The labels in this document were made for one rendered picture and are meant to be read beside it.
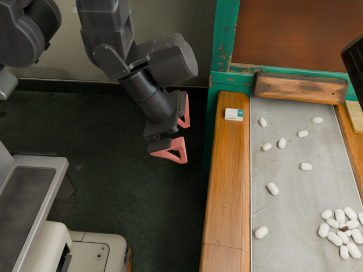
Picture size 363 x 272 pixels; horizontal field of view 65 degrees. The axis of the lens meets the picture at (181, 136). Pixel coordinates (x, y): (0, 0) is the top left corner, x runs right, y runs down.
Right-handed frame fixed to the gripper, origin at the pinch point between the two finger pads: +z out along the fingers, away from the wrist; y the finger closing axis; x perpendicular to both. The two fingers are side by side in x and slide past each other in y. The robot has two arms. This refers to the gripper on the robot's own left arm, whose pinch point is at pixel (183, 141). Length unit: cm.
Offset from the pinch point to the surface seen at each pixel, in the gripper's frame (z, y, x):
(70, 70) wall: 29, 130, 118
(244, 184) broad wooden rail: 28.6, 5.8, -4.1
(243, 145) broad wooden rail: 28.7, 19.6, -4.9
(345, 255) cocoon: 39.0, -11.7, -24.0
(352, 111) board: 44, 37, -39
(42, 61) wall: 14, 130, 131
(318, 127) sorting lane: 43, 32, -28
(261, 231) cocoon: 30.0, -7.7, -7.0
